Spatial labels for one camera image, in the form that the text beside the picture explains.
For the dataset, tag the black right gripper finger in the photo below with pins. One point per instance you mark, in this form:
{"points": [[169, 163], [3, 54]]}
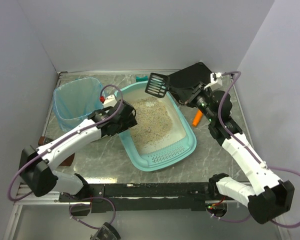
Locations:
{"points": [[185, 82], [182, 95]]}

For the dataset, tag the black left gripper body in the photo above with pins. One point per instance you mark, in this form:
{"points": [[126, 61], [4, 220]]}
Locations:
{"points": [[126, 116]]}

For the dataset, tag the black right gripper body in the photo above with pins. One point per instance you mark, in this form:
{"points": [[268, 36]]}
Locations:
{"points": [[192, 92]]}

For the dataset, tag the black litter scoop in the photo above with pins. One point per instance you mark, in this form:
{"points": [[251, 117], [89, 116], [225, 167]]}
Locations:
{"points": [[158, 85]]}

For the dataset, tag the teal litter box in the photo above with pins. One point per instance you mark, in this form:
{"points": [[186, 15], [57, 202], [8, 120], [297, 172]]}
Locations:
{"points": [[178, 144]]}

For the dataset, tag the white trash bin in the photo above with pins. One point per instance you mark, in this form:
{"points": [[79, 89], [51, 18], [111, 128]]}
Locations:
{"points": [[77, 105]]}

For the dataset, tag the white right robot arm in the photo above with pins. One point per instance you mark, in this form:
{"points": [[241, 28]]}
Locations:
{"points": [[267, 196]]}

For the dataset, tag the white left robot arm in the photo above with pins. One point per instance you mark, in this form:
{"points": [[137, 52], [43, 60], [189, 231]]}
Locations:
{"points": [[38, 165]]}

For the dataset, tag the beige cat litter pellets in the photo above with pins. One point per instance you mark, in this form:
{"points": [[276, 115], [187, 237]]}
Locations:
{"points": [[153, 122]]}

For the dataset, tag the brown metronome box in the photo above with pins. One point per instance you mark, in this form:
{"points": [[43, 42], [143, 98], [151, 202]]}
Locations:
{"points": [[67, 162]]}

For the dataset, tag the black hard case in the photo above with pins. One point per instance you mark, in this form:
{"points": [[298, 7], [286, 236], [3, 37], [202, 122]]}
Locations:
{"points": [[199, 70]]}

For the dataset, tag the small teal block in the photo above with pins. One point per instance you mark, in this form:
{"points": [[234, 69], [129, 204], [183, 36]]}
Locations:
{"points": [[141, 79]]}

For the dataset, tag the blue plastic bin liner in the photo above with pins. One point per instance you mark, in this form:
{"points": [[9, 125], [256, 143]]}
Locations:
{"points": [[77, 105]]}

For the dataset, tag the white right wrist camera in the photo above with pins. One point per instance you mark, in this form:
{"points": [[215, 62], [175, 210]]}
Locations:
{"points": [[216, 81]]}

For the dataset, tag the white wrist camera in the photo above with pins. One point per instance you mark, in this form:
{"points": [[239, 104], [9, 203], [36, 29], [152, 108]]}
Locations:
{"points": [[109, 101], [216, 81]]}

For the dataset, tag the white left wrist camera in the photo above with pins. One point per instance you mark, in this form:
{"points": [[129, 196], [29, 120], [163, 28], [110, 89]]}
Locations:
{"points": [[109, 101]]}

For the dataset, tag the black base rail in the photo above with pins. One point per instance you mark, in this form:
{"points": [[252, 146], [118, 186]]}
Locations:
{"points": [[192, 196]]}

